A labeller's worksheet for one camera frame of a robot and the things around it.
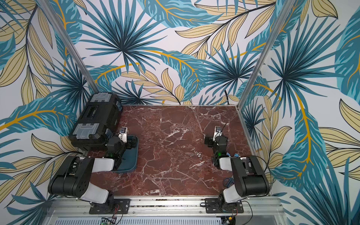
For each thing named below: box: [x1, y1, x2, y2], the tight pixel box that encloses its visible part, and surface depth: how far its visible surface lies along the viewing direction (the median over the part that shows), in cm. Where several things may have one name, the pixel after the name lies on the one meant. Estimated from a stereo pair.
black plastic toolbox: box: [68, 92, 123, 149], surface depth 90 cm
